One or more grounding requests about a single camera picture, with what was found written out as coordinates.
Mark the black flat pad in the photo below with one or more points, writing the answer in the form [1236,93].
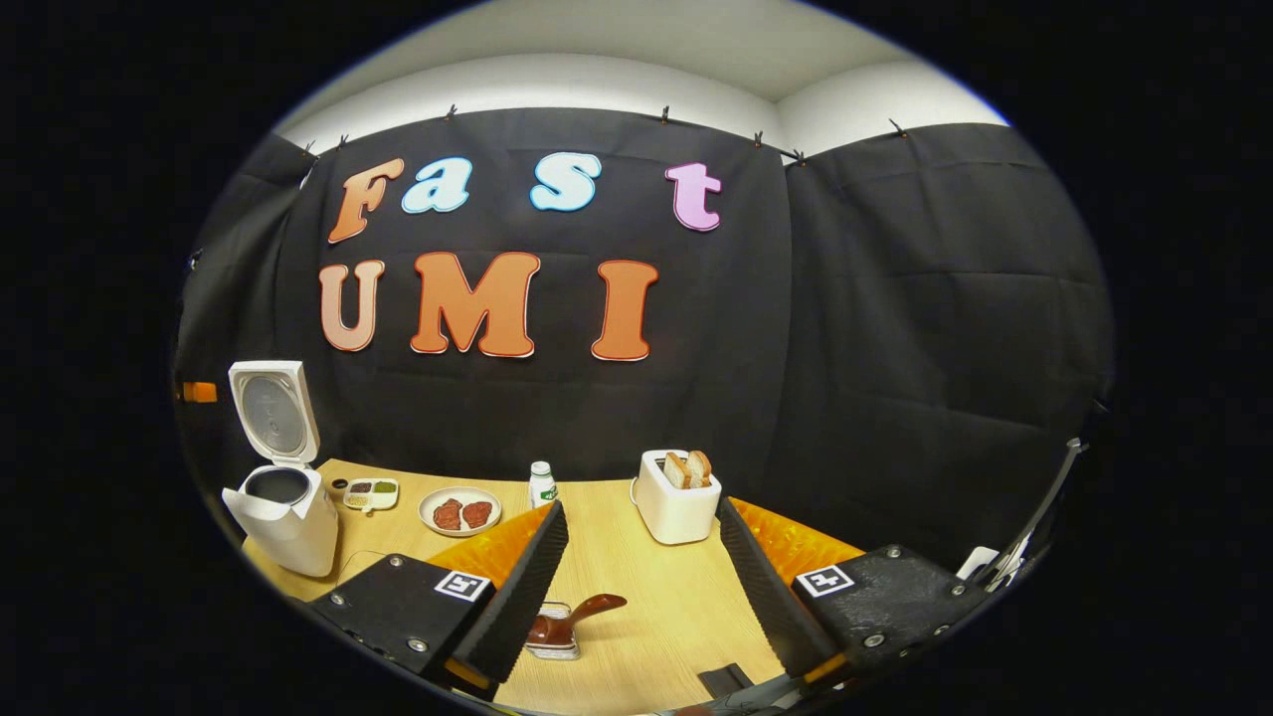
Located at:
[726,681]

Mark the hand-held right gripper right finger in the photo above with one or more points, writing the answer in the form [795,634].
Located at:
[766,607]

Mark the grey metal pole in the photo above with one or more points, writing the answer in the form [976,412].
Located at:
[1039,507]

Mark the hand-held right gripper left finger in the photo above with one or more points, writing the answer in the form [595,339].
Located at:
[522,607]

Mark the white divided grain dish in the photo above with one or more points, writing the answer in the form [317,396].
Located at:
[370,500]

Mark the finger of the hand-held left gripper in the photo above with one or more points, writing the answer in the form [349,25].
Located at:
[199,392]

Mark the white milk bottle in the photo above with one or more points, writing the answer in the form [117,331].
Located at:
[541,487]

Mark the brown meat piece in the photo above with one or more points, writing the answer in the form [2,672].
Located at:
[448,514]
[477,513]

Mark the brown wooden spoon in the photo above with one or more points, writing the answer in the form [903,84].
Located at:
[597,605]

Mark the white round plate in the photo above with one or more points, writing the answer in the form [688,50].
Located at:
[428,510]

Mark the white rice cooker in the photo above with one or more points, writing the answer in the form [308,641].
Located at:
[298,537]

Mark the black backdrop cloth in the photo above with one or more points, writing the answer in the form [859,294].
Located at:
[845,348]

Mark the white toaster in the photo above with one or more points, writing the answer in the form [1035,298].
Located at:
[671,517]

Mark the toast bread slice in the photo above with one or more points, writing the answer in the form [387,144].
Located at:
[700,467]
[676,471]

